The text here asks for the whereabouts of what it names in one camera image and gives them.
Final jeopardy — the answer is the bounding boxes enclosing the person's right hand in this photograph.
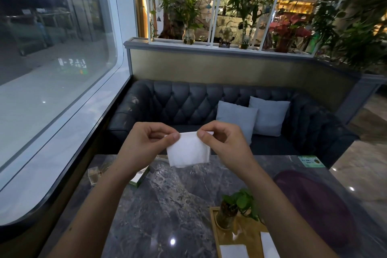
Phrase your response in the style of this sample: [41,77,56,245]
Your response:
[197,120,258,178]

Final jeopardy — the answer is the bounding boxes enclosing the person's left hand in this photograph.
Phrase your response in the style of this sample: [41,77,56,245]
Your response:
[116,121,181,174]

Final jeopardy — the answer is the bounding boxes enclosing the white paper napkin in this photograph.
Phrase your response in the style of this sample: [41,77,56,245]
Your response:
[164,131,214,168]

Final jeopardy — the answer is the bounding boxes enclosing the person's left forearm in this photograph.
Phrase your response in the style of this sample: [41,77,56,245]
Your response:
[48,161,146,258]

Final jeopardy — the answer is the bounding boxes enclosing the person's right forearm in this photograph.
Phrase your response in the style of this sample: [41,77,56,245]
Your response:
[237,164,340,258]

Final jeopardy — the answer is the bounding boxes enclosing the light grey cushion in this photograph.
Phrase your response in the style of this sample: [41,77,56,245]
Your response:
[215,101,259,145]
[248,96,291,137]

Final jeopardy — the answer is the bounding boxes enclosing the dark tufted leather sofa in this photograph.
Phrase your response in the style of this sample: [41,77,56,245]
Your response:
[107,79,360,168]

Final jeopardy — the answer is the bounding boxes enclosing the green and white tissue box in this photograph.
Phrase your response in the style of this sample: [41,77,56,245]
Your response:
[128,165,150,189]

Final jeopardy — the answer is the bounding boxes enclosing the green plant in glass vase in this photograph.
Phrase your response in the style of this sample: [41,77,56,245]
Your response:
[215,188,264,232]

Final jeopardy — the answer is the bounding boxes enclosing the clear glass ashtray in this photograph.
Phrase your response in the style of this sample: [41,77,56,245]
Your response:
[87,165,107,187]

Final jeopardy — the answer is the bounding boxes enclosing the wooden tray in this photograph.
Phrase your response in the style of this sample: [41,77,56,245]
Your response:
[209,206,281,258]

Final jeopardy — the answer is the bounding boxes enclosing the round decorative ornament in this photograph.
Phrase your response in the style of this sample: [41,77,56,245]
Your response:
[218,26,235,48]

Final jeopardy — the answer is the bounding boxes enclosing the green table sticker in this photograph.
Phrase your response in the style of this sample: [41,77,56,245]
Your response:
[298,155,326,168]

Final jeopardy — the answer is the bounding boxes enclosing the white folded napkin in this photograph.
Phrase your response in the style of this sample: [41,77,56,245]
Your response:
[220,244,250,258]
[260,231,281,258]

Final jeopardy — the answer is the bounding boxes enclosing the bamboo plant in glass vase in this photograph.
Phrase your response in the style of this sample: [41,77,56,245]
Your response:
[151,0,204,45]

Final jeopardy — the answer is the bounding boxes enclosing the red leaf potted plant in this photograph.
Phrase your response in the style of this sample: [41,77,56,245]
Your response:
[268,13,312,54]

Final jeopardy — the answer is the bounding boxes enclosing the leafy plant in glass vase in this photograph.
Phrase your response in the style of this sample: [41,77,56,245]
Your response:
[225,0,273,50]

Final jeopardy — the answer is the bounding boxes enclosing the large glass window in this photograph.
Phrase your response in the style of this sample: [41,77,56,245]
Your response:
[0,0,125,174]

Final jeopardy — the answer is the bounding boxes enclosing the white lattice frame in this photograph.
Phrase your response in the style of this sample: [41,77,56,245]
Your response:
[146,0,359,56]

